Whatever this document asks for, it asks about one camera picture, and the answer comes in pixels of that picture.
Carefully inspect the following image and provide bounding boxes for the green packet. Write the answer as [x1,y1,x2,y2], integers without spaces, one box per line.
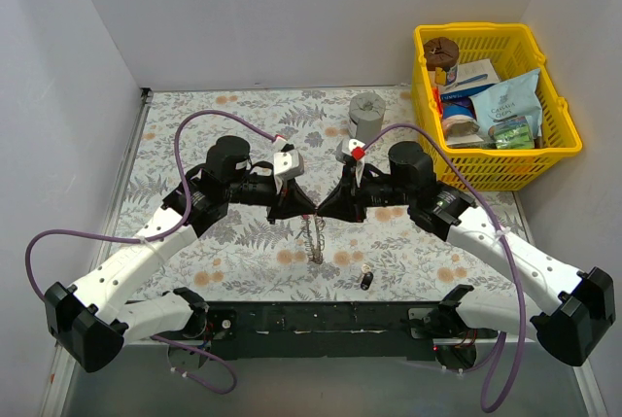
[489,116,535,150]

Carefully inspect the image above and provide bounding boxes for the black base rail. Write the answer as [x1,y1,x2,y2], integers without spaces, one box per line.
[150,299,482,363]

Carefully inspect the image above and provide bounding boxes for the yellow plastic basket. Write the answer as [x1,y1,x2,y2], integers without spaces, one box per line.
[412,22,582,191]

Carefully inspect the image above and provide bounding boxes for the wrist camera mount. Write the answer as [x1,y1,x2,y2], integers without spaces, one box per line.
[272,135,304,194]
[335,137,365,188]

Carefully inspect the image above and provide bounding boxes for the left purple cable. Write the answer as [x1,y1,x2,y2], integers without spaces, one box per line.
[24,110,283,395]

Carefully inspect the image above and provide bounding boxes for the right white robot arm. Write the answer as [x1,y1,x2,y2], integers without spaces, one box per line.
[318,139,615,366]

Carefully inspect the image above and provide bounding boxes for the black car key fob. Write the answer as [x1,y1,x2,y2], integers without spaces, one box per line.
[360,265,374,291]

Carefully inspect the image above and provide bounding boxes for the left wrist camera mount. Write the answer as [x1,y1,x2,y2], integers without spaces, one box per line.
[272,135,304,194]

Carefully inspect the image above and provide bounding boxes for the light blue snack bag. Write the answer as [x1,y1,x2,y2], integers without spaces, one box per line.
[470,68,542,137]

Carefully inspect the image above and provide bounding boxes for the grey tape roll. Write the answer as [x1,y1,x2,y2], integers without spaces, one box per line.
[348,92,386,144]

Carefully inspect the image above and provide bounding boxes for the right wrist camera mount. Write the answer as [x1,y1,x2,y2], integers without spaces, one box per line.
[335,137,365,188]

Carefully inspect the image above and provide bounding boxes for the white box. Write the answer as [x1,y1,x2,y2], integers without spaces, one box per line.
[455,58,501,90]

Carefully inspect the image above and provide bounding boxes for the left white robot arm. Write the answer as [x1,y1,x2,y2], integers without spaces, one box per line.
[44,136,315,372]

